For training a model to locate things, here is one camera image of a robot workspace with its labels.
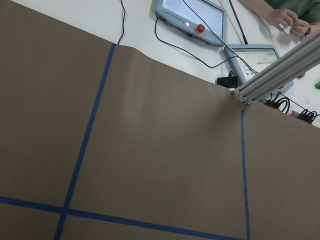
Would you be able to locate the teach pendant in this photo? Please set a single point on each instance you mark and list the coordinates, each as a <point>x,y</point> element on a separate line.
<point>199,19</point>
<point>246,60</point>

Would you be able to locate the person right hand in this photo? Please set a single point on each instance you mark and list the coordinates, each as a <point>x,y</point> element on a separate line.
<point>299,28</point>

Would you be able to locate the green plastic tool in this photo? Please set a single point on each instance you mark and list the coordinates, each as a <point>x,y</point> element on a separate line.
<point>317,85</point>

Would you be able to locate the left teach pendant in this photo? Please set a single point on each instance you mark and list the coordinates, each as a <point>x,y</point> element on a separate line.
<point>199,19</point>

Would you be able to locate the right teach pendant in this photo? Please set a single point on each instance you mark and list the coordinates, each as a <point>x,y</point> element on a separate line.
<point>246,60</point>

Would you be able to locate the aluminium frame post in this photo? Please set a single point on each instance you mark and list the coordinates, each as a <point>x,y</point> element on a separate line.
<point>294,63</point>

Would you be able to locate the person in green shirt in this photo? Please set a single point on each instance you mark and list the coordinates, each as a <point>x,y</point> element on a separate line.
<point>301,17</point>

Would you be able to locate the person left hand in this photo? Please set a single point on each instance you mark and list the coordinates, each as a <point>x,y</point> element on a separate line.
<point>281,18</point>

